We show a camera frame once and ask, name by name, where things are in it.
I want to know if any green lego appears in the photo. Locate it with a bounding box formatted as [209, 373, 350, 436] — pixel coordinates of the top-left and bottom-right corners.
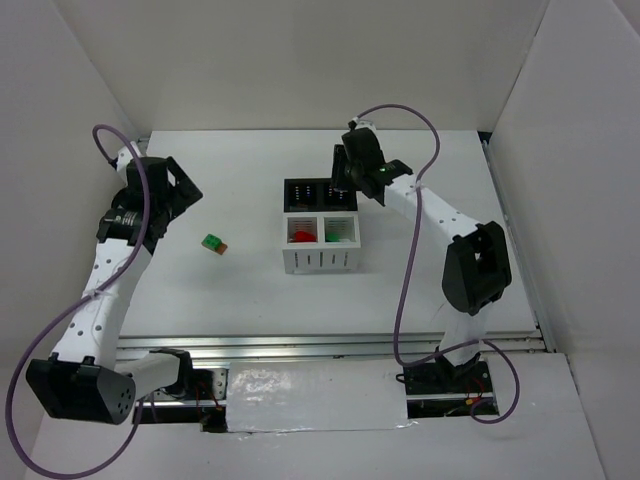
[201, 234, 224, 244]

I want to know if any green lego brick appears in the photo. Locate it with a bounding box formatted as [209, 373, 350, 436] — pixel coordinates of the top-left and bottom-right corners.
[325, 232, 352, 243]

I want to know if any red ridged lego brick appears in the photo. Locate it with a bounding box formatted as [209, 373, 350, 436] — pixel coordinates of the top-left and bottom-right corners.
[291, 230, 317, 243]

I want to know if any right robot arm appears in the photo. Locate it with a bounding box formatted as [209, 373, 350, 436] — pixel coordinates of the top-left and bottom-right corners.
[331, 120, 512, 380]

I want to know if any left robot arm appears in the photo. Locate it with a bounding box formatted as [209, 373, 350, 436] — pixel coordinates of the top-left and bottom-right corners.
[26, 157, 203, 425]

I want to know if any black container pair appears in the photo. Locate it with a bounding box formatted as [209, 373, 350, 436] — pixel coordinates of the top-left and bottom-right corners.
[283, 178, 358, 213]

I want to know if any white container pair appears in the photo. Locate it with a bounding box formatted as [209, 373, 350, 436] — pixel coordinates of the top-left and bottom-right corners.
[282, 211, 361, 274]

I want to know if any white foam cover panel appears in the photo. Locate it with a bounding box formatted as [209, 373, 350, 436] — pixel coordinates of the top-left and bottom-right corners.
[226, 359, 409, 433]

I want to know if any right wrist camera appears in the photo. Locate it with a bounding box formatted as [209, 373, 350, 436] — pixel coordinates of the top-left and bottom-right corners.
[348, 117, 376, 132]

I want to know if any aluminium rail frame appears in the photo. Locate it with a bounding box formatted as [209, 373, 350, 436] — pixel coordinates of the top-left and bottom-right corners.
[118, 130, 547, 360]

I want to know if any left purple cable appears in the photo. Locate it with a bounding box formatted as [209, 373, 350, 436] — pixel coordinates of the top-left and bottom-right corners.
[7, 124, 154, 476]

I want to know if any purple cable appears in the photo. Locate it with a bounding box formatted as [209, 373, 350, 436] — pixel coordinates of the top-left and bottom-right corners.
[7, 124, 154, 476]
[349, 103, 521, 425]

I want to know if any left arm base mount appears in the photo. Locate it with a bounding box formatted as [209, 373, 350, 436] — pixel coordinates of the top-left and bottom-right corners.
[164, 367, 229, 418]

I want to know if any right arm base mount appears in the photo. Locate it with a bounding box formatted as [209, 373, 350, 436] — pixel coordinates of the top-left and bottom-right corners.
[396, 360, 498, 419]

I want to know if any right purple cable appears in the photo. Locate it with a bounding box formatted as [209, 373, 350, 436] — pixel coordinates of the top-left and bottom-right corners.
[349, 103, 521, 425]

